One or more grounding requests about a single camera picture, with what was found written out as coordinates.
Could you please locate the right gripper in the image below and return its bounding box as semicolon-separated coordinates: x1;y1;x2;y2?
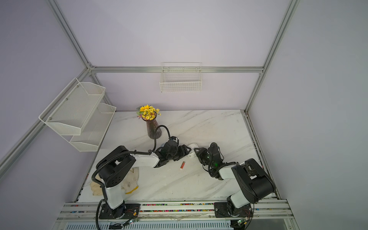
194;147;214;168

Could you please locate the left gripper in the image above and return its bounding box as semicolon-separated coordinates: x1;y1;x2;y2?
168;144;192;162

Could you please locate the red battery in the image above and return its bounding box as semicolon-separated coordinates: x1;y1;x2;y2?
180;161;186;170

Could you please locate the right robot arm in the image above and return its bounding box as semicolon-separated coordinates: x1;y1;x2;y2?
194;142;276;217

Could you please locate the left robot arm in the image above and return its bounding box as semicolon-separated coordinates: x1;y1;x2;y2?
91;136;192;210

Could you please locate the dark glass vase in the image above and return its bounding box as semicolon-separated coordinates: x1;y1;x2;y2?
145;118;162;139

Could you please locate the yellow flower bouquet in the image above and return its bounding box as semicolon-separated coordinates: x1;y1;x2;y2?
137;105;161;121

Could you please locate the white yellow cloth glove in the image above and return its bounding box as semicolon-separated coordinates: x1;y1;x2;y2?
90;167;139;196

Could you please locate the lower white mesh shelf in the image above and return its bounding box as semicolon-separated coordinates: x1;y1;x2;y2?
68;103;116;152

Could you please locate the white mesh shelf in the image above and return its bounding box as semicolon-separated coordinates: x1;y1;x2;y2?
39;78;105;136
68;103;116;152

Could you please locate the upper white mesh shelf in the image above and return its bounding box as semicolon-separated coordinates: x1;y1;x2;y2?
39;78;105;136

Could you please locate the black corrugated cable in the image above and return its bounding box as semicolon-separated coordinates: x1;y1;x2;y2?
91;125;172;185

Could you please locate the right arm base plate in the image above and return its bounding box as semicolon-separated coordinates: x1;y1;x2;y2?
214;202;253;218

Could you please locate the white wire wall basket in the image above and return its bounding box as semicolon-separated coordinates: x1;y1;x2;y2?
160;62;202;93

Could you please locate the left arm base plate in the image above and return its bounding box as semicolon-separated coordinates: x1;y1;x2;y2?
99;203;141;219

